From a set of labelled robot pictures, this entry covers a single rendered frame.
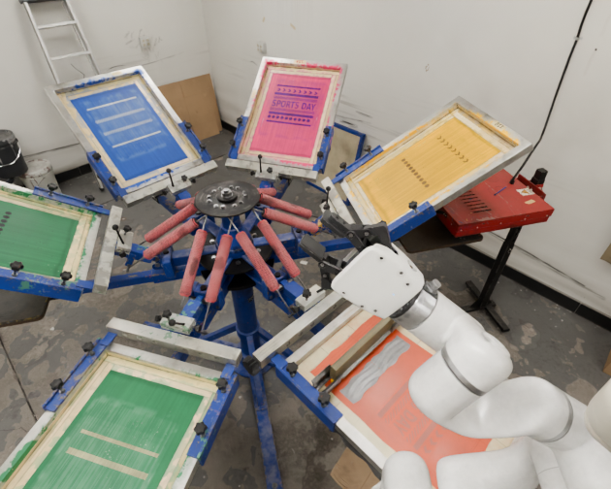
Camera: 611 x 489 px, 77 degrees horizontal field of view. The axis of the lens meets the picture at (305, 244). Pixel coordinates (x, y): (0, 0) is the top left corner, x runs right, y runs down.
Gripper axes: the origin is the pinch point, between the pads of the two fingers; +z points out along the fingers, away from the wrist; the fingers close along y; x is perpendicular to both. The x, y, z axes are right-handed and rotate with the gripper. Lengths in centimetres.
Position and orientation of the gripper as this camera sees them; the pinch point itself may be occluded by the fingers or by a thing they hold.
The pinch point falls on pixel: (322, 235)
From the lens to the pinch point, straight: 54.9
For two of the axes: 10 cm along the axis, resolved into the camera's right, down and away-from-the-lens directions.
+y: -5.6, 6.3, 5.4
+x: 2.3, -5.0, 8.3
